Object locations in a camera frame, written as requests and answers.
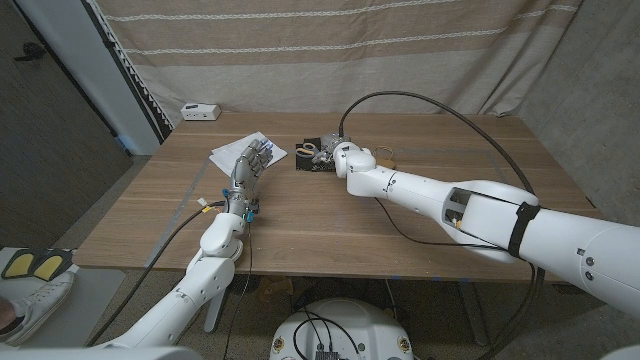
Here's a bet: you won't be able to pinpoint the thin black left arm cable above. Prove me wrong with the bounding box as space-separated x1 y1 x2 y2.
219 219 254 360

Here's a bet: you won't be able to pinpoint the white paper sheets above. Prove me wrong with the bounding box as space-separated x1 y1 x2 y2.
208 131 289 176

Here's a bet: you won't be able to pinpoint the black round floor object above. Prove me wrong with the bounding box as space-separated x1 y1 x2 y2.
230 273 261 296

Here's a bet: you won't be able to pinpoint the person lower leg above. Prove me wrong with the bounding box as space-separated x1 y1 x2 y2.
0 296 17 332

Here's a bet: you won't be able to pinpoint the white power strip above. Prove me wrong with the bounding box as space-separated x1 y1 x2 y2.
180 102 222 122

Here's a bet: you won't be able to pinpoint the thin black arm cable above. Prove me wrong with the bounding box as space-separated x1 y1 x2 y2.
373 196 506 250
219 219 254 360

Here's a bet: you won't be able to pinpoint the black door handle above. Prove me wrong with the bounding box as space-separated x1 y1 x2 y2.
13 42 47 63

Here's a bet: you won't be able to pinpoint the grey orange handled scissors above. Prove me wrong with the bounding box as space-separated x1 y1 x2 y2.
294 142 321 160

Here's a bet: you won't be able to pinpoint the black torso cable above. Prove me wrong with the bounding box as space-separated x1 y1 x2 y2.
294 309 361 357

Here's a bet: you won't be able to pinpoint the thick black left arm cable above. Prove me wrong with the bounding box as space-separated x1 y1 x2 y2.
85 199 226 347

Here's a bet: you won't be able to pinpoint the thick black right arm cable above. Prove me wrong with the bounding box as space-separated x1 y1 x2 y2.
338 90 547 360

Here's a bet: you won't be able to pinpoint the brown paper bag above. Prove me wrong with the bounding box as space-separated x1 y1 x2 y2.
372 145 399 171

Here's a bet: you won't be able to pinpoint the black patterned bandana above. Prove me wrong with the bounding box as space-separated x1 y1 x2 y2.
294 135 337 174

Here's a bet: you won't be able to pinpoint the black backdrop frame bar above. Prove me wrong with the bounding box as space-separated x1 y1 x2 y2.
82 0 174 144

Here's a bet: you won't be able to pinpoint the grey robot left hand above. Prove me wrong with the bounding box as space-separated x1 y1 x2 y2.
223 138 275 216

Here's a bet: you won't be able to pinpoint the beige striped curtain backdrop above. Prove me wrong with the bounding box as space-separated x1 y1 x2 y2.
92 0 584 126

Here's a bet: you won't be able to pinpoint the brown cardboard scrap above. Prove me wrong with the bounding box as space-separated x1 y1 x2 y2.
257 277 295 304

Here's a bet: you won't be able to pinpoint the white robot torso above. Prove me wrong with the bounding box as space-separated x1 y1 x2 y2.
269 298 415 360

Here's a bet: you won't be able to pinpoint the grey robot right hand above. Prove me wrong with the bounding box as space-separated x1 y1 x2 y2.
313 132 351 166

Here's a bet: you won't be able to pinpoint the white table leg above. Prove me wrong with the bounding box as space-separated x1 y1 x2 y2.
203 287 230 334

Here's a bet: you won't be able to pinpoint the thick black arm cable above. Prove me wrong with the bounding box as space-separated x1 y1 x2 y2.
338 90 547 360
85 199 226 347

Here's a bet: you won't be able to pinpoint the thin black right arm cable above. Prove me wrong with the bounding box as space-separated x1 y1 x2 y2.
373 196 506 250

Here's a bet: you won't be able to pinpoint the white sneaker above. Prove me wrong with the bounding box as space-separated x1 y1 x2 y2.
0 270 76 347

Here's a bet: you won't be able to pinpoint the grey table leg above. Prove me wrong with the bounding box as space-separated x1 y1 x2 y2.
457 280 489 347

